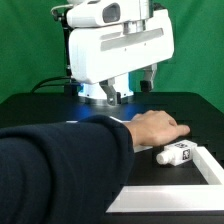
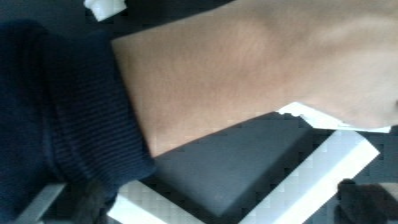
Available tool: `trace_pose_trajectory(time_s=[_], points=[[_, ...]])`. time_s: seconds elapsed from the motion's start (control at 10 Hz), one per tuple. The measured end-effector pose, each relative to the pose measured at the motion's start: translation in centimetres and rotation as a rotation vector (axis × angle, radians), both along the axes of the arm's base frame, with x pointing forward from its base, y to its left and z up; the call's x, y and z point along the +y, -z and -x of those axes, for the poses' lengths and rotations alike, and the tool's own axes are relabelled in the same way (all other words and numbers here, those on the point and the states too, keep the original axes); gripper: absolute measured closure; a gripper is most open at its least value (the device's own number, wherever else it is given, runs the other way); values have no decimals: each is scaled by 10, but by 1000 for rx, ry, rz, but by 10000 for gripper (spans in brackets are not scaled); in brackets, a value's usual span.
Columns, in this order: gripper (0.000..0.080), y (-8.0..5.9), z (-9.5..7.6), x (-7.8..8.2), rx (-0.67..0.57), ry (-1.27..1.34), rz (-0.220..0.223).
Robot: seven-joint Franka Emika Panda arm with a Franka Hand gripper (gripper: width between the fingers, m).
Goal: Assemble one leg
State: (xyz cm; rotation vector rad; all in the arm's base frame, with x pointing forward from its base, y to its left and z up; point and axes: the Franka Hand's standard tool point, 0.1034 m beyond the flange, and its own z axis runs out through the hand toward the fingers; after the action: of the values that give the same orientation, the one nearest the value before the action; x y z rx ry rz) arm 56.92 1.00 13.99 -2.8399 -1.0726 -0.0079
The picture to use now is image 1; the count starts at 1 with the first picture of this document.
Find person's bare hand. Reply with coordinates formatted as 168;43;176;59
125;110;190;147

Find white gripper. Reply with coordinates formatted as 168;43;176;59
69;9;174;106

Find dark blue sleeved forearm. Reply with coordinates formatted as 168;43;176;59
0;116;134;224

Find white obstacle frame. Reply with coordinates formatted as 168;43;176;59
66;116;224;214

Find black cables at base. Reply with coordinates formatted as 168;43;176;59
30;75;81;94

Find green backdrop curtain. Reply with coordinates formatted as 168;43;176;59
0;0;224;111

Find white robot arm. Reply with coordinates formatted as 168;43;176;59
51;0;174;106

